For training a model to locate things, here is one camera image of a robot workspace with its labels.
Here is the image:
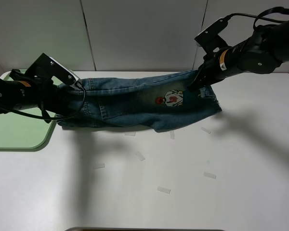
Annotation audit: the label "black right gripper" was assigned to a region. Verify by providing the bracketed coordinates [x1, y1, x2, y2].
[188, 51, 225, 92]

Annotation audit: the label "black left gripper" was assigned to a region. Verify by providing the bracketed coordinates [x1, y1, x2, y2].
[11, 69, 74, 118]

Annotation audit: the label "children's blue denim shorts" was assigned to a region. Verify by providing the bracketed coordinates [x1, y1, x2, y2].
[57, 70, 222, 132]

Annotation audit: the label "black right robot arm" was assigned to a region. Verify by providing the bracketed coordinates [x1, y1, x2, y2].
[189, 18, 289, 91]

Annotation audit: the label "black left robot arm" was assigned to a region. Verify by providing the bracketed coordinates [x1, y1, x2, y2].
[0, 69, 77, 118]

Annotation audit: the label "light green plastic tray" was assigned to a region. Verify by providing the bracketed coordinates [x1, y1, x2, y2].
[0, 73, 55, 151]

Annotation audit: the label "clear tape strip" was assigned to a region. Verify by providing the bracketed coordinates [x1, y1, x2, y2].
[203, 172, 217, 179]
[135, 151, 145, 161]
[157, 186, 171, 194]
[170, 130, 175, 140]
[93, 163, 105, 169]
[125, 131, 136, 136]
[200, 127, 211, 134]

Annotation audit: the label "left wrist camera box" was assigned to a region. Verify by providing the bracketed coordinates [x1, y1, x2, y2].
[25, 53, 81, 88]

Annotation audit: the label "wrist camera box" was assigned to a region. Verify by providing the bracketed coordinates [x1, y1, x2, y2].
[195, 18, 228, 56]
[25, 53, 81, 88]

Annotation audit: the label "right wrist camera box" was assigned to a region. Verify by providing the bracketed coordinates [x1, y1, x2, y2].
[195, 18, 228, 56]

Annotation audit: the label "black left camera cable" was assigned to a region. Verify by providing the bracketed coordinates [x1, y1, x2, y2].
[0, 81, 87, 124]

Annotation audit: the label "black camera cable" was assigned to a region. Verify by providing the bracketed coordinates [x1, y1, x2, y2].
[225, 7, 289, 77]
[0, 81, 87, 124]

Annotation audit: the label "black right camera cable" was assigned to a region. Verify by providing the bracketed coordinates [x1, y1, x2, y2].
[225, 7, 289, 77]

